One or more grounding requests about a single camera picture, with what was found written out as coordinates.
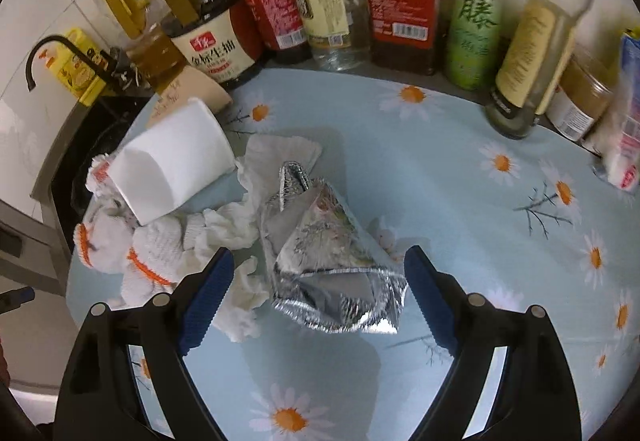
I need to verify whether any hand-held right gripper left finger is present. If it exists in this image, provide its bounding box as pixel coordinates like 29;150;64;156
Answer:
52;248;235;441

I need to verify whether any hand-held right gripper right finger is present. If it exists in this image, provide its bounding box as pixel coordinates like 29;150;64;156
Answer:
404;245;592;441

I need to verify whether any white tissue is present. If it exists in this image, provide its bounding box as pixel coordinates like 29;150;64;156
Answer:
185;201;271;344
235;135;323;202

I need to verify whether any silver foil snack bag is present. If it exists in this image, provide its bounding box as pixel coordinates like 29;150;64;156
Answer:
257;161;408;336

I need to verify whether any white paper cup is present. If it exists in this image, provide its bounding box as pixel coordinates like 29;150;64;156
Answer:
109;97;237;226

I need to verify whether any white glove with orange trim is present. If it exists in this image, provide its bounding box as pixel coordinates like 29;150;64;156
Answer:
120;216;221;309
74;208;142;272
85;154;132;214

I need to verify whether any light blue daisy tablecloth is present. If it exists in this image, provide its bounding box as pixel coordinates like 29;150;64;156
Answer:
65;61;640;441

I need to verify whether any black sink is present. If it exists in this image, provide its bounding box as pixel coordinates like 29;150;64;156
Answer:
50;91;151;247

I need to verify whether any brown paper cup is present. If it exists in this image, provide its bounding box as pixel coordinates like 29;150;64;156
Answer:
145;68;233;129

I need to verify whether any soy sauce jug gold cap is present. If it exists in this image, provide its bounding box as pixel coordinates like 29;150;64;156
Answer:
141;0;263;89

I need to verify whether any jar with tan lid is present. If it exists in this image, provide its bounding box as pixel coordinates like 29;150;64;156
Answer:
545;46;618;144

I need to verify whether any blue white red packet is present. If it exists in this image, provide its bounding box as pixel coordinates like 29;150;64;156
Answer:
592;28;640;189

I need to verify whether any clear bottle gold cap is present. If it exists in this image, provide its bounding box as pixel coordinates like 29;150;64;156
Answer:
484;0;595;139

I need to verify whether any yellow detergent bottle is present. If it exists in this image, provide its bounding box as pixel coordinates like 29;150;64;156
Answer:
44;27;108;104

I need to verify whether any green label bottle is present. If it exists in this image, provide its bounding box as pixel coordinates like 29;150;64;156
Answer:
444;0;506;89

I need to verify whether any black faucet base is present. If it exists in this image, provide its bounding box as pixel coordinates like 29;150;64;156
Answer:
26;35;136;94

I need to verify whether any clear oil jug gold handle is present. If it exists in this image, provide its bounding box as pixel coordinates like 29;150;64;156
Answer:
97;0;173;97

